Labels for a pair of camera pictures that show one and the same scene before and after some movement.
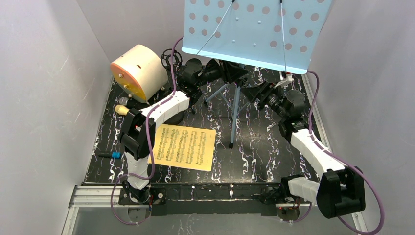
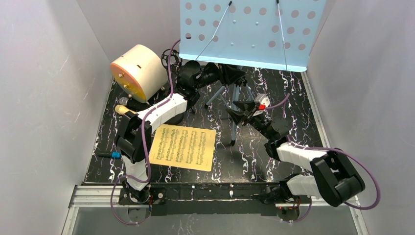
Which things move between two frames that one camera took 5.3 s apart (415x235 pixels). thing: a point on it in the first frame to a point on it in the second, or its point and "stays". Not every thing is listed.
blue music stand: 280,35 stays
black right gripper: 261,94 to 249,114
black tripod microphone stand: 166,58 stays
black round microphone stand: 175,119 stays
